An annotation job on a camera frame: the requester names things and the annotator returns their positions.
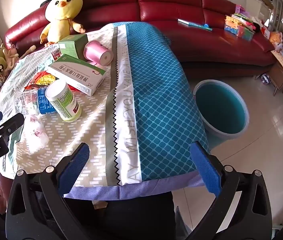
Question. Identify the white tissue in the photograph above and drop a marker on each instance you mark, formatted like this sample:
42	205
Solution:
34	134

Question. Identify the red leather sofa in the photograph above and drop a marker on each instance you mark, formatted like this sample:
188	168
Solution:
202	53

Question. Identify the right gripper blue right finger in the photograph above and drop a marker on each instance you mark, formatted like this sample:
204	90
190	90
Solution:
207	166

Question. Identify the yellow chick plush toy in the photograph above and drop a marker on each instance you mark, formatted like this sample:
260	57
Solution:
61	14

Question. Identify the colourful toy stack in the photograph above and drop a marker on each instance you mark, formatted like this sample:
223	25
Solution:
240	24

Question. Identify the patterned blue beige tablecloth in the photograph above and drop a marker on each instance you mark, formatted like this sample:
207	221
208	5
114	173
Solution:
139	124

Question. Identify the white green lidded jar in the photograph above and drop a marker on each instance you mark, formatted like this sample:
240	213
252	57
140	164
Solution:
63	100

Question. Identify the blue grey trash bucket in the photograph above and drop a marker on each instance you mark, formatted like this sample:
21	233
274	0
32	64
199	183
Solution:
223	111

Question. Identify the small striped ball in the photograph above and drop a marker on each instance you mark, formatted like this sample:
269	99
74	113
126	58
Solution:
265	79

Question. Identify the pink paper cup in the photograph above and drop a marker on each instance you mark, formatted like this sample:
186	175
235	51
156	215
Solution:
94	51

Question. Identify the red yellow snack bag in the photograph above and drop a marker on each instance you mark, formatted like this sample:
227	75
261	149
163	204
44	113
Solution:
40	80

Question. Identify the green cardboard box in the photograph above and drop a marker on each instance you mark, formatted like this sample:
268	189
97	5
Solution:
73	45

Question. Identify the wooden side cabinet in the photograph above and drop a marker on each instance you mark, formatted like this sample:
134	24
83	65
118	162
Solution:
276	76

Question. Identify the white green medicine box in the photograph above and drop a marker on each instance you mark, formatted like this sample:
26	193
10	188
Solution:
77	73

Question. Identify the person's left hand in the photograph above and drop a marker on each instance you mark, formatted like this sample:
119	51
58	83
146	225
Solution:
5	188

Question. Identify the clear plastic water bottle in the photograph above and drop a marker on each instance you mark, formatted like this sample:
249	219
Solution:
33	102

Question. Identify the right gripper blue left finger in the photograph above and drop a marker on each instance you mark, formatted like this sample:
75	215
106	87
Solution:
70	167

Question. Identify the blue book on sofa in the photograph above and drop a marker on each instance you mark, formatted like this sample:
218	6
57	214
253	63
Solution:
196	25

